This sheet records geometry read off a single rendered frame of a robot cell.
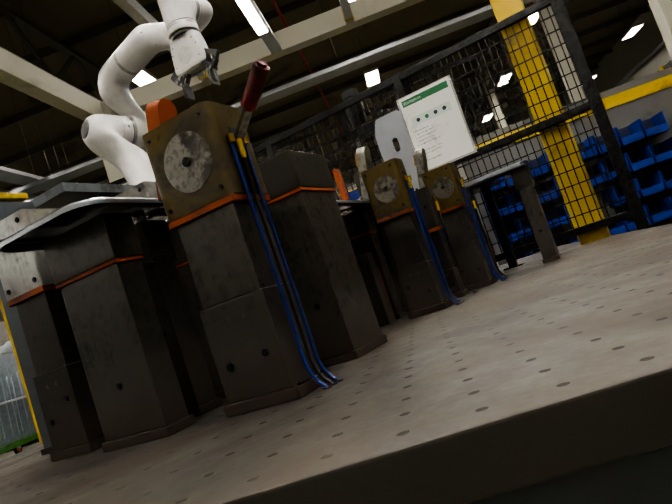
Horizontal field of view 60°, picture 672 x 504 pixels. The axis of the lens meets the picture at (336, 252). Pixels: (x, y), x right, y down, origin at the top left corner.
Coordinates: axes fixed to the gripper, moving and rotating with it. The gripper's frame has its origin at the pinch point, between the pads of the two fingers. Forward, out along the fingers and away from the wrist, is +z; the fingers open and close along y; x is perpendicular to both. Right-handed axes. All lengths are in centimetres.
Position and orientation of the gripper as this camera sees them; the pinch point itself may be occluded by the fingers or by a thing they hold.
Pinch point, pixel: (202, 89)
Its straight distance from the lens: 168.6
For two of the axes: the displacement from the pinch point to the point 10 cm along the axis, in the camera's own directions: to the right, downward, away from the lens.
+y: 8.4, -3.2, -4.4
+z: 3.2, 9.4, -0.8
